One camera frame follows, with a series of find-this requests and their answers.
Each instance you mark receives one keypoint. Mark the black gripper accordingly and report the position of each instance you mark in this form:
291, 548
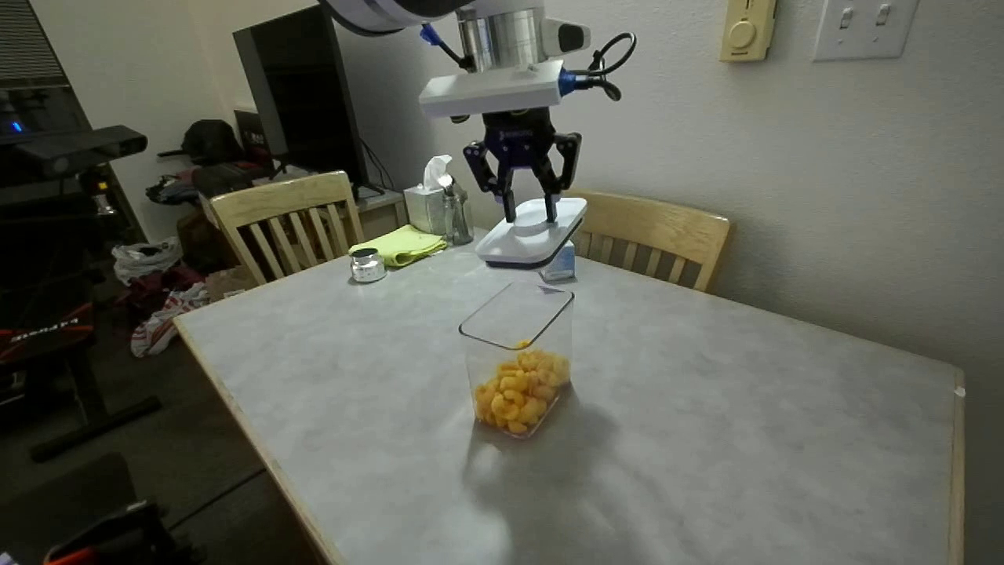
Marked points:
519, 134

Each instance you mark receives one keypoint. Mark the white container lid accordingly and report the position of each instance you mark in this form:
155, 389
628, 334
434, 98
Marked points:
528, 235

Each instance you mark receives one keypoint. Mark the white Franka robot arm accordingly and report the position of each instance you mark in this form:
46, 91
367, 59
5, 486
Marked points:
388, 12

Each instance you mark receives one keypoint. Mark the clear plastic container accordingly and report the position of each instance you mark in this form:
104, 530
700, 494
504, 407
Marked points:
519, 317

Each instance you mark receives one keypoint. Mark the light blue box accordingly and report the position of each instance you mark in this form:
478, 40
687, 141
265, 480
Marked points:
561, 269

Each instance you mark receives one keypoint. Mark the white jug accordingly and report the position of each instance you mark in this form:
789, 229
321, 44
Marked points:
432, 204

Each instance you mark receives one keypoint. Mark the yellow-green cloth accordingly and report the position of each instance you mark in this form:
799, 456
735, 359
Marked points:
402, 247

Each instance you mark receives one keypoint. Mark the light wooden slatted chair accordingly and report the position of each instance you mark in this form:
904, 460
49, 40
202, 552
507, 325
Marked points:
670, 235
283, 207

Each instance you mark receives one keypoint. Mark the black monitor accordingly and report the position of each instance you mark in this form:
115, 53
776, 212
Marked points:
300, 94

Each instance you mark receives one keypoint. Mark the red and white clothes pile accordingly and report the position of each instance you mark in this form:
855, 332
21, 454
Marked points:
167, 310

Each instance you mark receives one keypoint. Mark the red and black bag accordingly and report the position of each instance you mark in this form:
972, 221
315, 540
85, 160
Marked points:
112, 538

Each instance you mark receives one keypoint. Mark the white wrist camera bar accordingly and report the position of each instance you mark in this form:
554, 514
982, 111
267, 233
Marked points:
491, 91

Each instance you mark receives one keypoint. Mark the beige wall thermostat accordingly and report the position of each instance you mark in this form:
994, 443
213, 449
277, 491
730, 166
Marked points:
747, 32

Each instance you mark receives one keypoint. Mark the white light switch plate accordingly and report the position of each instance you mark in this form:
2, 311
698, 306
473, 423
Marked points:
862, 28

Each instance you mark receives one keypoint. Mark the black camera bar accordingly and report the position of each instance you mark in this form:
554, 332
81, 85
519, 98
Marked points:
81, 149

